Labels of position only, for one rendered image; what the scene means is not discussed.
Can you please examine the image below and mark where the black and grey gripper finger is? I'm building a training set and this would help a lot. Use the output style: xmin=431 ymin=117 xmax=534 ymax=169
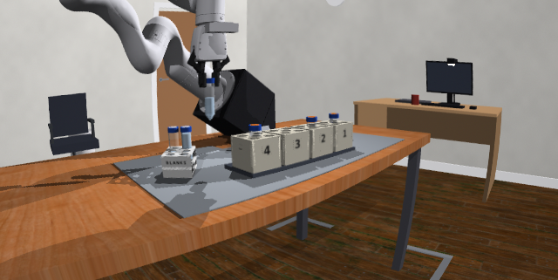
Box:
xmin=211 ymin=54 xmax=230 ymax=86
xmin=187 ymin=50 xmax=207 ymax=88

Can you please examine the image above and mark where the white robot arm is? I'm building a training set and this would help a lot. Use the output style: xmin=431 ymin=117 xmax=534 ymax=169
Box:
xmin=59 ymin=0 xmax=239 ymax=112

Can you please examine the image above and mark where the white tube rack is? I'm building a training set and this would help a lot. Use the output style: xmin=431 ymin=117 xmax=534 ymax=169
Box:
xmin=161 ymin=146 xmax=197 ymax=178

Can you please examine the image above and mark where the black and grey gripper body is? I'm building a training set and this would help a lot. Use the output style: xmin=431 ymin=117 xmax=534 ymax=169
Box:
xmin=190 ymin=24 xmax=227 ymax=63

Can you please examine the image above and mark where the cream bucket adapter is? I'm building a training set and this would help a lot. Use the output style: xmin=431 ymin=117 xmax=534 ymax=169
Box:
xmin=231 ymin=132 xmax=282 ymax=174
xmin=290 ymin=124 xmax=333 ymax=159
xmin=317 ymin=120 xmax=353 ymax=152
xmin=262 ymin=127 xmax=310 ymax=166

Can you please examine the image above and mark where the water blank tube with white cap dot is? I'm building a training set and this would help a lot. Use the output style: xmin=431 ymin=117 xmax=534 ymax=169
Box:
xmin=180 ymin=126 xmax=192 ymax=149

